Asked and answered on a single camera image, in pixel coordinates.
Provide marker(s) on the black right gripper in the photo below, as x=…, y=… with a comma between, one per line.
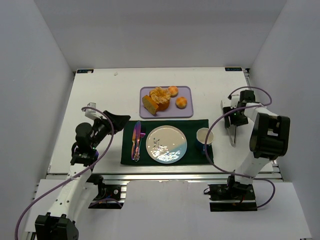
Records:
x=229, y=121

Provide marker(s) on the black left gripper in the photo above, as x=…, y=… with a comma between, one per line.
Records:
x=109, y=122

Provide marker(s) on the steel tongs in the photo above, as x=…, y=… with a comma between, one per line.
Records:
x=232, y=130

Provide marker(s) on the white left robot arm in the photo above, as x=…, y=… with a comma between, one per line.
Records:
x=81, y=186

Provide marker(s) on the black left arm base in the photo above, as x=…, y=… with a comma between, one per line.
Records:
x=110, y=195

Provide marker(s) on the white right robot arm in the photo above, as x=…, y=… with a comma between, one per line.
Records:
x=269, y=137

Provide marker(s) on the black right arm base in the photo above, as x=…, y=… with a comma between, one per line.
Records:
x=231, y=197

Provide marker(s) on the iridescent knife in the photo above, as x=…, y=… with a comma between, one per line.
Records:
x=135, y=134

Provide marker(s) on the iridescent fork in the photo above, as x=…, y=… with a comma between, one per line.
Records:
x=142, y=135

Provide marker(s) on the blue mug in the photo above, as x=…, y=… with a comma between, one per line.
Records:
x=201, y=135

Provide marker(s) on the lavender tray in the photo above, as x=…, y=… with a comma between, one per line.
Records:
x=172, y=112

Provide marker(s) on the orange crumb-topped cake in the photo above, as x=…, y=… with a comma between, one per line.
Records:
x=161, y=96

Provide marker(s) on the round bun front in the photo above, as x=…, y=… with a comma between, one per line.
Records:
x=181, y=102

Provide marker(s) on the round bun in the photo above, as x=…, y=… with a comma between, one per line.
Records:
x=173, y=90
x=181, y=102

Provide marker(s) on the white and blue plate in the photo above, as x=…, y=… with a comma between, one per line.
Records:
x=166, y=144

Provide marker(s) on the dark green placemat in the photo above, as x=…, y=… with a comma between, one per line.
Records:
x=193, y=156

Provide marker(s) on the round bun rear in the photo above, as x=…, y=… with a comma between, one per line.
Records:
x=173, y=90

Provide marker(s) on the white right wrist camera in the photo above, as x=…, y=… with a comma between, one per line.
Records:
x=234, y=100

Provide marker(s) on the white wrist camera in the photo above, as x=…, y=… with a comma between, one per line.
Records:
x=90, y=111
x=234, y=100

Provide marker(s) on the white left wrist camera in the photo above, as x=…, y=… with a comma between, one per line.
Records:
x=90, y=111

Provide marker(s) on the aluminium table frame rail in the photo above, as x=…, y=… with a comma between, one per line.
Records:
x=177, y=176

